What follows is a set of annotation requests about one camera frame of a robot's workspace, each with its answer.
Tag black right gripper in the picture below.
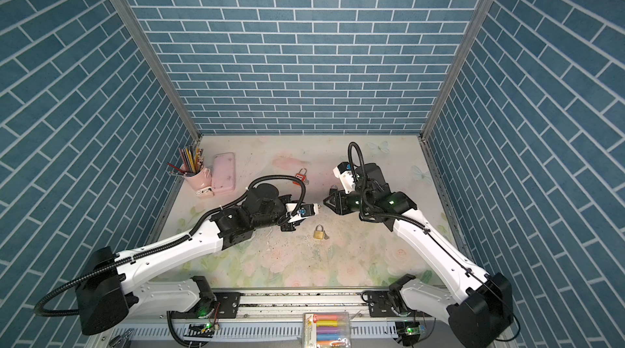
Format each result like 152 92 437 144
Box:
322 188 374 214

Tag brass padlock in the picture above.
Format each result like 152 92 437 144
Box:
313 224 329 241

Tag red padlock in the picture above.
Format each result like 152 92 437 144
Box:
295 167 309 185

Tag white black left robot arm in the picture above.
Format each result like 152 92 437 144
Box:
75 184 318 336

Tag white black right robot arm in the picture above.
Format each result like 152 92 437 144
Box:
323 162 518 347

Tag pink pencil case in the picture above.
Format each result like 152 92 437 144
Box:
212 152 236 195

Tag pink pencil cup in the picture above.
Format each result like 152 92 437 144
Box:
185 167 214 198

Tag coloured pencils bundle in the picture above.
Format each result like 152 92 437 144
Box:
166 146 205 177

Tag marker pen box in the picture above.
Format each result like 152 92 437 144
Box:
302 312 352 348

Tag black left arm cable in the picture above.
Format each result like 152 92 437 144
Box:
33 174 308 348

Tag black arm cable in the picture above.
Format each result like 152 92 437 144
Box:
346 141 387 222
33 174 308 348

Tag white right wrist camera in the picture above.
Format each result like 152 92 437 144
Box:
333 162 356 193

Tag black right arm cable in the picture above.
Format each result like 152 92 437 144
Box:
346 141 387 222

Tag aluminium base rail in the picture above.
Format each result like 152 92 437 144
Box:
87 286 514 348

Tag aluminium corner post right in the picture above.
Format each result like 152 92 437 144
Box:
421 0 494 143

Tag aluminium corner post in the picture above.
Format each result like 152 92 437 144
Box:
421 0 494 143
109 0 202 141

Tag aluminium corner post left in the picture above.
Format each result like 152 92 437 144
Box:
109 0 202 141

